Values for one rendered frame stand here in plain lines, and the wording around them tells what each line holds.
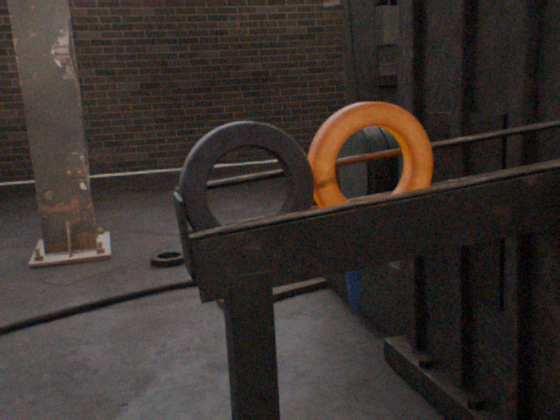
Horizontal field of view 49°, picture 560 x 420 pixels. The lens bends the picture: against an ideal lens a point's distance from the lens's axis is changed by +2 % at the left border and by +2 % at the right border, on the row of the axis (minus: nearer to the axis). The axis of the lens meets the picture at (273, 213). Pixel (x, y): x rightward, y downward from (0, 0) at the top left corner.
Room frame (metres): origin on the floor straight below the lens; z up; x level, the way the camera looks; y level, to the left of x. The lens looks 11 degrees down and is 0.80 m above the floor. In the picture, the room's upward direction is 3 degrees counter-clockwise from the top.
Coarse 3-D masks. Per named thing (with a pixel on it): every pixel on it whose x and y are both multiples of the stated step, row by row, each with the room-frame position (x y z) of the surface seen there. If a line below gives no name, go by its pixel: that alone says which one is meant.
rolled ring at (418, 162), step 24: (336, 120) 0.85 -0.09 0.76; (360, 120) 0.86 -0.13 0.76; (384, 120) 0.87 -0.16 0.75; (408, 120) 0.88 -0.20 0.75; (312, 144) 0.86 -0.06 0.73; (336, 144) 0.85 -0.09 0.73; (408, 144) 0.88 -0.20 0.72; (312, 168) 0.84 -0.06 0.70; (408, 168) 0.89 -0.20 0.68; (336, 192) 0.85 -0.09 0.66
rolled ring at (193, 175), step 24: (216, 144) 0.80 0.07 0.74; (240, 144) 0.81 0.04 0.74; (264, 144) 0.82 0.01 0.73; (288, 144) 0.83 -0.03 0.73; (192, 168) 0.79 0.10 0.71; (288, 168) 0.83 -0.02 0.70; (192, 192) 0.79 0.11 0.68; (288, 192) 0.84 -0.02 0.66; (312, 192) 0.83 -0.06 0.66; (192, 216) 0.79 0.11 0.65
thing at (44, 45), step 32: (32, 0) 3.13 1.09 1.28; (64, 0) 3.17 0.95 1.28; (32, 32) 3.13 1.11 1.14; (64, 32) 3.15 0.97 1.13; (32, 64) 3.12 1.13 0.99; (64, 64) 3.15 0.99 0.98; (32, 96) 3.12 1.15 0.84; (64, 96) 3.15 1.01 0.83; (32, 128) 3.11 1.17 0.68; (64, 128) 3.15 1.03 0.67; (32, 160) 3.11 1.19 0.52; (64, 160) 3.14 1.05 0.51; (64, 192) 3.14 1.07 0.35; (64, 224) 3.14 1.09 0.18; (32, 256) 3.12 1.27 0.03; (64, 256) 3.08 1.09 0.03; (96, 256) 3.05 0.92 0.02
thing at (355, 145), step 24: (360, 144) 2.15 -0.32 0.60; (384, 144) 2.14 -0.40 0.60; (360, 168) 2.16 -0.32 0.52; (384, 168) 2.10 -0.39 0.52; (360, 192) 2.16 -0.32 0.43; (384, 192) 2.11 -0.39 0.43; (384, 264) 1.89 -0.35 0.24; (336, 288) 2.31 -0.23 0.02; (384, 288) 1.89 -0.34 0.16; (384, 312) 1.89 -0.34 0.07
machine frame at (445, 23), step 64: (448, 0) 1.47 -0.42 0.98; (512, 0) 1.20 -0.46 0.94; (448, 64) 1.46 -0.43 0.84; (512, 64) 1.20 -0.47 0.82; (448, 128) 1.44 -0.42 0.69; (448, 256) 1.44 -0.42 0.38; (512, 256) 1.18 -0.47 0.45; (448, 320) 1.46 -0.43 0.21; (512, 320) 1.18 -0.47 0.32; (448, 384) 1.40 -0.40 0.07; (512, 384) 1.18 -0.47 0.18
